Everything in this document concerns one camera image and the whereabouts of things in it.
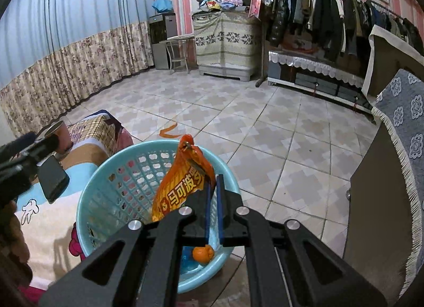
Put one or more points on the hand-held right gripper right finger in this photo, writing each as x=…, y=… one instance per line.
x=232, y=221

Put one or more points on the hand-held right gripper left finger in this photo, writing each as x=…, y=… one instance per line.
x=165, y=254

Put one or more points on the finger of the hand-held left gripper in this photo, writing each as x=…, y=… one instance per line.
x=54, y=178
x=16, y=146

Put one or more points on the orange mandarin fruit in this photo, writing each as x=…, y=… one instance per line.
x=202, y=254

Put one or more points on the teal plastic basket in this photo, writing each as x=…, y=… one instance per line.
x=99, y=201

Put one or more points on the orange snack bag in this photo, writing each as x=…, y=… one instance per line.
x=179, y=194

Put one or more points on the person's left forearm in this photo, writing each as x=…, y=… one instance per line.
x=13, y=244

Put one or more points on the pink cartoon cup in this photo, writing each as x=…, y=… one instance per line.
x=61, y=138

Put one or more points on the orange strip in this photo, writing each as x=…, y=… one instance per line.
x=165, y=133

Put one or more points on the blue floral curtain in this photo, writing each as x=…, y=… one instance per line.
x=66, y=29

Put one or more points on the brown wooden cabinet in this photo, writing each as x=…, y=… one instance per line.
x=371, y=211

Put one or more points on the grey plastic cabinet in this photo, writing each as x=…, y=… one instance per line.
x=225, y=71

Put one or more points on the metal clothes rack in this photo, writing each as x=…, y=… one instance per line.
x=262, y=62

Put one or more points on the low glass door cabinet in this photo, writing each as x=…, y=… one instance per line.
x=314, y=81

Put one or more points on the grey water dispenser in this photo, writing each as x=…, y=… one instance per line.
x=159, y=45

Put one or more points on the white lace cloth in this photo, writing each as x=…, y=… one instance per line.
x=298, y=58

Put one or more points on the patterned cloth cover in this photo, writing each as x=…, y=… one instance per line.
x=225, y=38

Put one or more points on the grey floral fringed cloth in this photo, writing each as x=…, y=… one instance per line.
x=407, y=121

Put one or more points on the blue cloth bundle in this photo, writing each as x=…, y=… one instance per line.
x=162, y=4

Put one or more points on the cream bordered cloth cover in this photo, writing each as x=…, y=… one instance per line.
x=391, y=55

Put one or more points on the row of hanging clothes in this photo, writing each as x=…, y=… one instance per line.
x=331, y=12

